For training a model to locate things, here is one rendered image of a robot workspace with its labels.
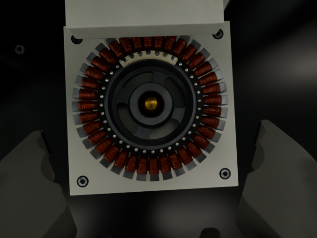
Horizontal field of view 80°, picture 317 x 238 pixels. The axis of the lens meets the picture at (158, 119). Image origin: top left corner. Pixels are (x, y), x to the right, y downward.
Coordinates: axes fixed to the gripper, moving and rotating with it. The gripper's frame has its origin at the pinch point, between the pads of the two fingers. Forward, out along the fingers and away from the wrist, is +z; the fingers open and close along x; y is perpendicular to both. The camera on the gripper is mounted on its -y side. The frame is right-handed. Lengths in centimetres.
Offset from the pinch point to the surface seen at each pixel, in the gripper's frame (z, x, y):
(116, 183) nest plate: 0.8, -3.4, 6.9
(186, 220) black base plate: -0.3, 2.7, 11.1
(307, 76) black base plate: 6.3, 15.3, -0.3
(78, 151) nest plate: 2.3, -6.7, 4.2
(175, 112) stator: 2.6, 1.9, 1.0
